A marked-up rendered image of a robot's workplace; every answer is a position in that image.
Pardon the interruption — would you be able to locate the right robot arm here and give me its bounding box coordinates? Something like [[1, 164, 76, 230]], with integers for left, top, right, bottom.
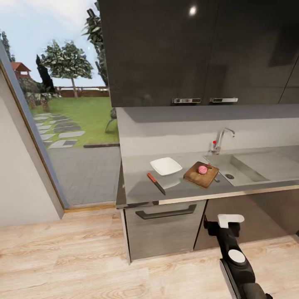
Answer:
[[203, 214, 273, 299]]

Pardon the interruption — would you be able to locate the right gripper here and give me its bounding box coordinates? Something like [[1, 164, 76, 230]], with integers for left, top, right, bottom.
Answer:
[[203, 217, 240, 240]]

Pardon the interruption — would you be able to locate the parer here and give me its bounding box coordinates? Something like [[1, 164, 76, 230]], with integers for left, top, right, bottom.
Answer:
[[147, 173, 166, 195]]

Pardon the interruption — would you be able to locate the vidalia onion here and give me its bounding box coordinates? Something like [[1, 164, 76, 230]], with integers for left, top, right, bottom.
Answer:
[[198, 166, 207, 174]]

